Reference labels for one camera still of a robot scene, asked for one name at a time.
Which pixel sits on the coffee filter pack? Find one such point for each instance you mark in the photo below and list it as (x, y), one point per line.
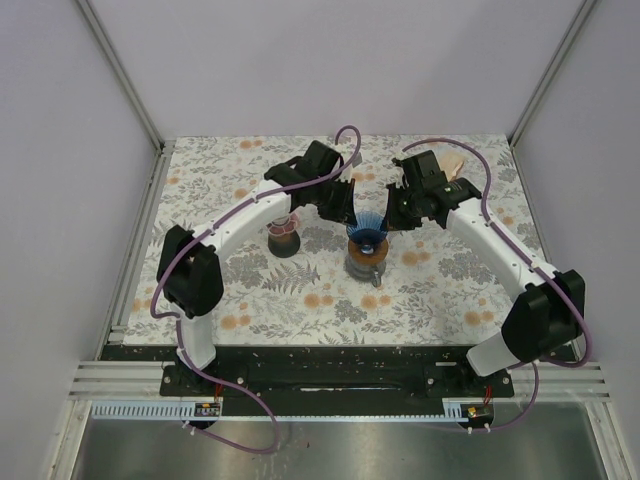
(451, 163)

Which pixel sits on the white slotted cable duct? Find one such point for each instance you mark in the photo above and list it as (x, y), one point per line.
(199, 411)

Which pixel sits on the right aluminium frame post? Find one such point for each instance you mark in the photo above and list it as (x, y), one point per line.
(560, 56)

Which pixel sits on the clear glass pitcher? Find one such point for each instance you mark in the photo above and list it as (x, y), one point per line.
(365, 273)

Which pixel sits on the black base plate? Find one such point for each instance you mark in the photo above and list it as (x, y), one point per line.
(339, 379)

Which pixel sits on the dark carafe with red rim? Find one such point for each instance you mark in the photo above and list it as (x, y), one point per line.
(284, 246)

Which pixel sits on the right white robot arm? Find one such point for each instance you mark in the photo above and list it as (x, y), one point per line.
(547, 305)

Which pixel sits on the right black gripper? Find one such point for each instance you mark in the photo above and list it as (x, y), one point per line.
(395, 223)

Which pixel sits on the blue glass dripper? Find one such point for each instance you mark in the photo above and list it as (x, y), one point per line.
(368, 234)

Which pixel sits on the floral patterned table mat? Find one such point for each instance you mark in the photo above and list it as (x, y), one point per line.
(435, 290)

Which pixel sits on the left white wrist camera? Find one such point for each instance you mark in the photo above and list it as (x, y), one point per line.
(354, 162)

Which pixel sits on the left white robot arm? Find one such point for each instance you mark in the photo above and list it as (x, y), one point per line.
(189, 271)

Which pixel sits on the aluminium frame post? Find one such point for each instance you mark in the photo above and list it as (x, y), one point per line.
(560, 56)
(104, 43)

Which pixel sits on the left aluminium frame post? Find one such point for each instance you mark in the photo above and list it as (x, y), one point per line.
(104, 43)

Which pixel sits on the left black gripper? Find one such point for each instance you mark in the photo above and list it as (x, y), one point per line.
(346, 210)

